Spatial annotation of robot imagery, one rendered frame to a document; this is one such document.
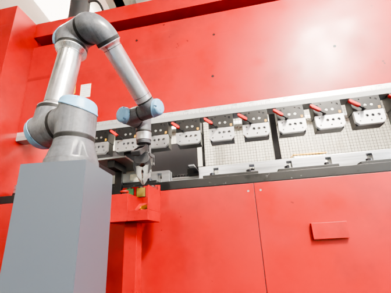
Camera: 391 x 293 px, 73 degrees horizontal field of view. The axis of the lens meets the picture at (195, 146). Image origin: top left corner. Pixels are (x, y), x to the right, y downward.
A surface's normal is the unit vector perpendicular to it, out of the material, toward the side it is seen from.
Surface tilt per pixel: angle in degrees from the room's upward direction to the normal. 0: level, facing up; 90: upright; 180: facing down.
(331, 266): 90
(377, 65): 90
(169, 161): 90
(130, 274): 90
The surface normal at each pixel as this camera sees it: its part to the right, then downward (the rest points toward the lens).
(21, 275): -0.09, -0.33
